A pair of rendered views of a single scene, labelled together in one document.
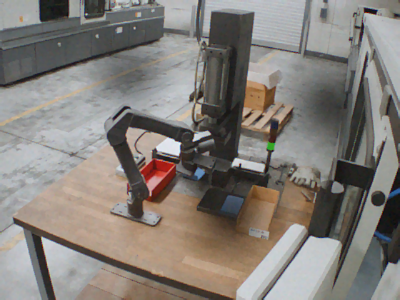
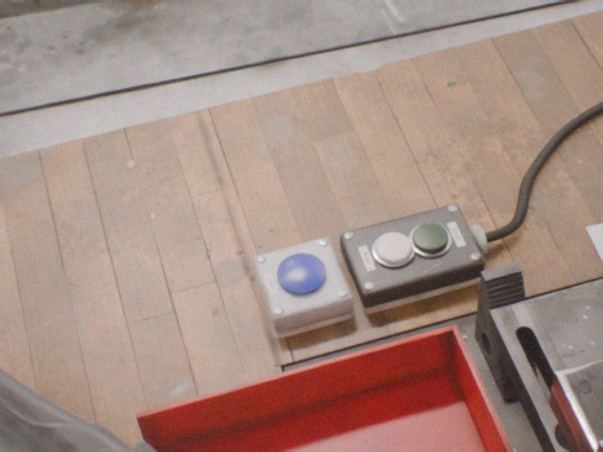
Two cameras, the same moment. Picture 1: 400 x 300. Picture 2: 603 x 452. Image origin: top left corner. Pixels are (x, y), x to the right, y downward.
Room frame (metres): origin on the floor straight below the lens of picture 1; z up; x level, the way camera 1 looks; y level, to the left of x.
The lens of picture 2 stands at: (1.17, -0.16, 1.73)
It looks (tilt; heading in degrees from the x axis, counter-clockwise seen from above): 53 degrees down; 60
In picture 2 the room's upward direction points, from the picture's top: 5 degrees counter-clockwise
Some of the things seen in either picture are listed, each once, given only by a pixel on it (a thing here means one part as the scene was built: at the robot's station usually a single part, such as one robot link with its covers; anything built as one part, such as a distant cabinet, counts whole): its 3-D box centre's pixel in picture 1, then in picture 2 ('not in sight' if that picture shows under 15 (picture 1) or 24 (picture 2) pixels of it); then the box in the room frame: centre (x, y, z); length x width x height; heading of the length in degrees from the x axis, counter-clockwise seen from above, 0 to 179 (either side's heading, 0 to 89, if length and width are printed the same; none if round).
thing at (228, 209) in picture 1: (231, 203); not in sight; (1.23, -0.15, 0.93); 0.15 x 0.07 x 0.03; 164
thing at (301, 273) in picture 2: not in sight; (301, 277); (1.46, 0.34, 0.93); 0.04 x 0.04 x 0.02
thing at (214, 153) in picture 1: (231, 86); not in sight; (1.73, -0.12, 1.28); 0.14 x 0.12 x 0.75; 72
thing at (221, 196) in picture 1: (222, 203); not in sight; (1.27, -0.11, 0.91); 0.17 x 0.16 x 0.02; 72
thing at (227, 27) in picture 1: (226, 58); not in sight; (1.60, -0.08, 1.44); 0.17 x 0.13 x 0.42; 162
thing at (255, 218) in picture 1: (259, 211); not in sight; (1.20, -0.26, 0.93); 0.25 x 0.13 x 0.08; 162
